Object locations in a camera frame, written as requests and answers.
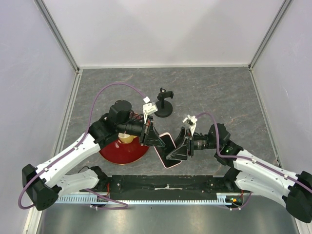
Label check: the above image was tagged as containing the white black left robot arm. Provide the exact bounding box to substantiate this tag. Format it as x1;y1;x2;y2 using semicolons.
21;100;165;211

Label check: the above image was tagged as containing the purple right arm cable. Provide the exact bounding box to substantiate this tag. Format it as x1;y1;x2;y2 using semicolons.
196;112;312;212

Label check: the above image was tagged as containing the aluminium frame rail front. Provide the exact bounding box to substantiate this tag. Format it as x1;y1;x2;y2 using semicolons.
34;174;300;195

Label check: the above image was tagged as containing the light blue cable duct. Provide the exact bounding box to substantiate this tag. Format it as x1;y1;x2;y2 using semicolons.
56;191;241;205

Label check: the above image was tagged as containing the phone with pink case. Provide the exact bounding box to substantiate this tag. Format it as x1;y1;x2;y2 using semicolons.
155;132;182;169

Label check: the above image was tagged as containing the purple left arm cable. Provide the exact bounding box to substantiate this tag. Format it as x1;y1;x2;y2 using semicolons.
18;81;129;210

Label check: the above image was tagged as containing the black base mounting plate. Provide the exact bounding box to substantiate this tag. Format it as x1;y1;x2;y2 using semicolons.
103;175;242;193

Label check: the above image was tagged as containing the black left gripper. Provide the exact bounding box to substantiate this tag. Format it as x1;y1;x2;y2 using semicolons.
117;115;165;147

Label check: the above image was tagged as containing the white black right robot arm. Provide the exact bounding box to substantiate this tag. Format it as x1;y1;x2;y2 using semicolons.
165;123;312;223

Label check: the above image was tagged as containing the red round tray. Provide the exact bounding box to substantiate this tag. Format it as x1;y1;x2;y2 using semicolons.
98;113;152;166

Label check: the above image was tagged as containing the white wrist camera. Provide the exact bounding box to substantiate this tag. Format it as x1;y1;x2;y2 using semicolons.
182;115;197;137
142;97;158;123

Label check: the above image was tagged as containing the yellow mug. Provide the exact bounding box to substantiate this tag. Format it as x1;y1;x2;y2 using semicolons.
118;133;137;144

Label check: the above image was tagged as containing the aluminium frame post right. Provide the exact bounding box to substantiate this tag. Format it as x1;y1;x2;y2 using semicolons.
248;0;293;71

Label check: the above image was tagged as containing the aluminium frame post left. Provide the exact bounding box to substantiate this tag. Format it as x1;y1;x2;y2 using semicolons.
34;0;80;73

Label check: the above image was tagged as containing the black phone stand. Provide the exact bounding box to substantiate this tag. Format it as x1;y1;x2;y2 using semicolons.
155;87;174;118

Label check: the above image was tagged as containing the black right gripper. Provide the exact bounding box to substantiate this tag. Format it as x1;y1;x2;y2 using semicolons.
166;127;219;161

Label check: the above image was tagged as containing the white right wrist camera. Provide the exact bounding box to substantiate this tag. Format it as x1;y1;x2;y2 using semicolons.
182;115;197;137

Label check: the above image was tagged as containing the aluminium frame post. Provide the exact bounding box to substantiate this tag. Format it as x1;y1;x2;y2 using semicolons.
248;0;293;71
34;0;80;73

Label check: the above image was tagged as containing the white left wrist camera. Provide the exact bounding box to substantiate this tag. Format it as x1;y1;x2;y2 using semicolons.
142;97;158;123

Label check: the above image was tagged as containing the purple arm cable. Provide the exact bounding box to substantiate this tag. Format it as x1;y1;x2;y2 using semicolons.
18;81;129;210
196;112;312;212

